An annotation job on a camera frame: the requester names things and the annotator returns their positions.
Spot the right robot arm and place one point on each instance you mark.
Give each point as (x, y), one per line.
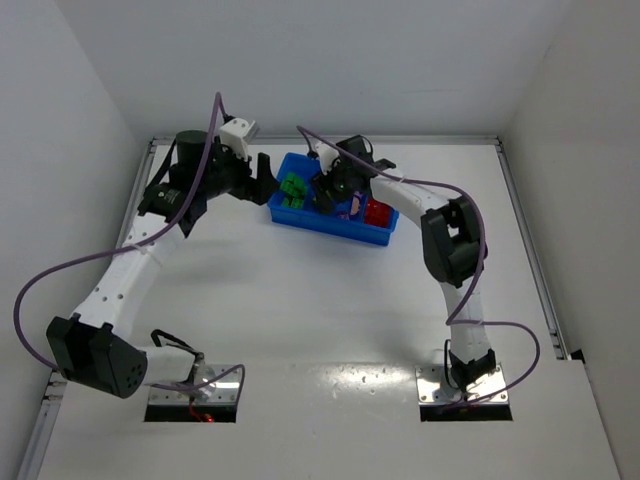
(451, 237)

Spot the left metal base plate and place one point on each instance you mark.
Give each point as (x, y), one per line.
(216, 386)

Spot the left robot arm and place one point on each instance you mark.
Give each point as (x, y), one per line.
(92, 347)

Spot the green four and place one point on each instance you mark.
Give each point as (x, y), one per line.
(294, 191)

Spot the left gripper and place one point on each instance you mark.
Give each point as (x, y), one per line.
(245, 179)

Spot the red lego plate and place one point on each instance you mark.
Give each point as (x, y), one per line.
(377, 214)

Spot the purple flower lego piece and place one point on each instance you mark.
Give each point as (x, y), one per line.
(357, 204)

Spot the blue divided sorting bin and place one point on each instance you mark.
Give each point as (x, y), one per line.
(309, 218)

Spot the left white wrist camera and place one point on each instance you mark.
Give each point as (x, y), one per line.
(237, 134)

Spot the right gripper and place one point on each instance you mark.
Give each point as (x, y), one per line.
(329, 181)

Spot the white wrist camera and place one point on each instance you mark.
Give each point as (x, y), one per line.
(237, 134)
(327, 157)

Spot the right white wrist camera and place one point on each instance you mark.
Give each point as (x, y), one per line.
(327, 157)

